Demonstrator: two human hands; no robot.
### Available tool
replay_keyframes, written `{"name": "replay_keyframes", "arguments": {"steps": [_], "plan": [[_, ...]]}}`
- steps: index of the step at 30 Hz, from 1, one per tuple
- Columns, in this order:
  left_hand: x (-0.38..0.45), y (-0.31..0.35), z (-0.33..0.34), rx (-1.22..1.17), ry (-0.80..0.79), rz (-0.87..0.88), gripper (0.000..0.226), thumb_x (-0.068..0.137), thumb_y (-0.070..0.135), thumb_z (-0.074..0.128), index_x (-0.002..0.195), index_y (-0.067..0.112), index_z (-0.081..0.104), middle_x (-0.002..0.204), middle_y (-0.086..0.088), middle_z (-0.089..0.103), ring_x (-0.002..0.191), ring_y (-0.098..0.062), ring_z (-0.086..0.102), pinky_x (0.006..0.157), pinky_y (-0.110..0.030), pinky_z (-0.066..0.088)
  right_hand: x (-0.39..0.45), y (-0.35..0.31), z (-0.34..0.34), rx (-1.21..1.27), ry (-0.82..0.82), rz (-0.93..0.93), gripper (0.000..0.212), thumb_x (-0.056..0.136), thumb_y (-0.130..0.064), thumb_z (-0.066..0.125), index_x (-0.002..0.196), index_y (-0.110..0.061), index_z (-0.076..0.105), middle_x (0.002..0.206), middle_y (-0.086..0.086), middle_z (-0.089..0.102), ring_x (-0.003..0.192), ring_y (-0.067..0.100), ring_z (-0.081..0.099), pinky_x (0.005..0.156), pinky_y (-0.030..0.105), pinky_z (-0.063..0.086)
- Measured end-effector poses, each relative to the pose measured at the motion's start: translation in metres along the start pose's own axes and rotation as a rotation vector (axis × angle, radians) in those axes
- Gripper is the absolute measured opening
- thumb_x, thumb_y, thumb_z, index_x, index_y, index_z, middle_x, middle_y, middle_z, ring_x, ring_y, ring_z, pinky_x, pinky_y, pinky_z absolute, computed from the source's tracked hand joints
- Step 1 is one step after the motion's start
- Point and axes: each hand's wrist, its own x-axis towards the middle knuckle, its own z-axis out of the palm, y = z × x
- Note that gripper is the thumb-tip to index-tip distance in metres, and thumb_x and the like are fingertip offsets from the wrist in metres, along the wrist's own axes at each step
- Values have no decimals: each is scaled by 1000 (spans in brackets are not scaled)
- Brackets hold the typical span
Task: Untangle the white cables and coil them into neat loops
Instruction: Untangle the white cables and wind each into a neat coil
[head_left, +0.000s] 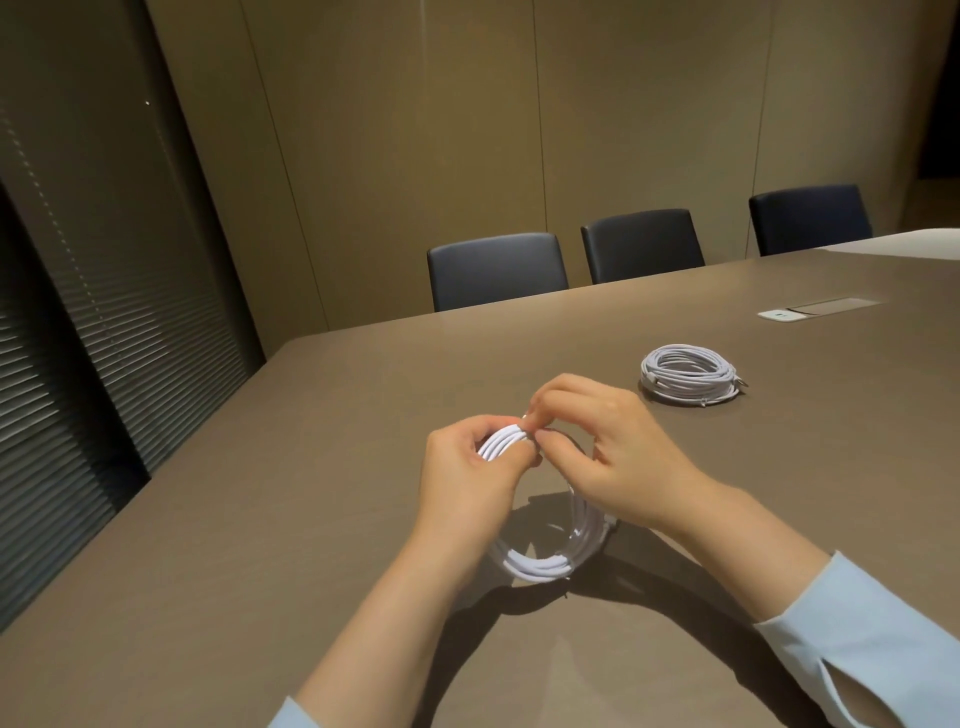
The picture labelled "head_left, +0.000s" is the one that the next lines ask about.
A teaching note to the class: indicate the person's left hand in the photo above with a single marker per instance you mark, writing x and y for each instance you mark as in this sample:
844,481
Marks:
465,495

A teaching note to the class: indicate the person's right hand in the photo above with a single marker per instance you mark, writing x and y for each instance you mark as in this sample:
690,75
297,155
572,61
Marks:
630,465

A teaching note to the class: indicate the bunch of white twist ties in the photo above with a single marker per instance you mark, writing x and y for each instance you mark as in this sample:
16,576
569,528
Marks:
524,417

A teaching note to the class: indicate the person's right forearm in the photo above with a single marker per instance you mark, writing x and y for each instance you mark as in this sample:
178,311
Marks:
750,555

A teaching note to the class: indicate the person's left forearm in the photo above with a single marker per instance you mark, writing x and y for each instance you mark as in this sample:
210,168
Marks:
375,645

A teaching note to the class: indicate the brown table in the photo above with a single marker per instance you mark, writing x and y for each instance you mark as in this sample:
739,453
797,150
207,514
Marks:
300,412

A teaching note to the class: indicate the white table socket panel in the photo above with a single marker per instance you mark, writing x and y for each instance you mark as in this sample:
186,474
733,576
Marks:
776,316

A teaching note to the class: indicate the dark meeting chair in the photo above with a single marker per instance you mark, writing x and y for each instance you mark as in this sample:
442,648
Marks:
499,271
810,220
643,246

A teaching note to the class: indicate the pale beige table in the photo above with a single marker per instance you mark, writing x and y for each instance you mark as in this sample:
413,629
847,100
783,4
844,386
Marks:
900,244

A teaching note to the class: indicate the glass partition with grey blinds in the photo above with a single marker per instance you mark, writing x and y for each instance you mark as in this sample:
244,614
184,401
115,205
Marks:
90,300

